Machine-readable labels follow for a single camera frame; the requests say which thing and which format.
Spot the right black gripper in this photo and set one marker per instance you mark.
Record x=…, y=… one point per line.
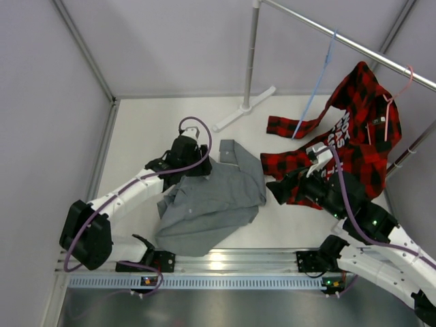
x=297, y=178

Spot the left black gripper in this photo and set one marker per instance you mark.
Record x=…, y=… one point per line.
x=204, y=169

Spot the grey button shirt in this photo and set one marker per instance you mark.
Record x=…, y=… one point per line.
x=200, y=212

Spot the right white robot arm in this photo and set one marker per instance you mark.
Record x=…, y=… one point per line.
x=367, y=241

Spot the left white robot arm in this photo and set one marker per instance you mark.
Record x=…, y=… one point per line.
x=88, y=234

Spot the red black plaid shirt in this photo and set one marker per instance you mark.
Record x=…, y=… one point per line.
x=358, y=136

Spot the pink plastic hanger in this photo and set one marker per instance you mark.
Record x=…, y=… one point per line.
x=390, y=101

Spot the metal clothes rack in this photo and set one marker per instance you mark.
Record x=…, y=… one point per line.
x=250, y=102

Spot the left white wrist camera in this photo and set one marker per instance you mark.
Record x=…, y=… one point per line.
x=192, y=132

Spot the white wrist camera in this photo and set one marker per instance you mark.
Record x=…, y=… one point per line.
x=319, y=155
x=192, y=132

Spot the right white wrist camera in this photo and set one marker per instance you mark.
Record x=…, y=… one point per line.
x=319, y=155

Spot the aluminium mounting rail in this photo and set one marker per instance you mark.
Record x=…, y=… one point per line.
x=239, y=262

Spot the slotted cable duct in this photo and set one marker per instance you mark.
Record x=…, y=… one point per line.
x=174, y=282

